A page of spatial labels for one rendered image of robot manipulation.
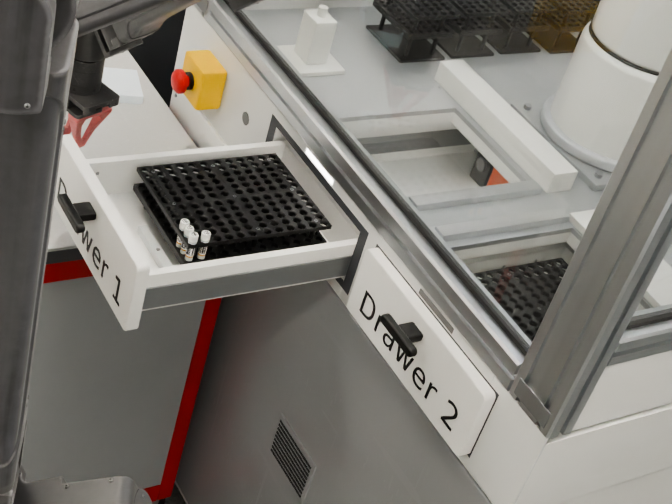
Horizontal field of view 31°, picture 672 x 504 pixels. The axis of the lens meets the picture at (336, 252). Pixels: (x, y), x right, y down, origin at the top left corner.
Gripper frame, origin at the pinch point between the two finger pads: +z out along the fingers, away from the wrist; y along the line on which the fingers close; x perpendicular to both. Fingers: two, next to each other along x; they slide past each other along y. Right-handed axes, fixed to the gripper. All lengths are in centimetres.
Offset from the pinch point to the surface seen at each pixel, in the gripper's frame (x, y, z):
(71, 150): 9.9, -10.4, -7.7
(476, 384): -2, -72, -8
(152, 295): 14.5, -33.4, -1.4
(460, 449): -1, -74, 1
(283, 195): -12.5, -30.3, -4.8
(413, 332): -5, -60, -6
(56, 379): 7.0, -11.3, 37.7
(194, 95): -24.0, -0.8, -0.4
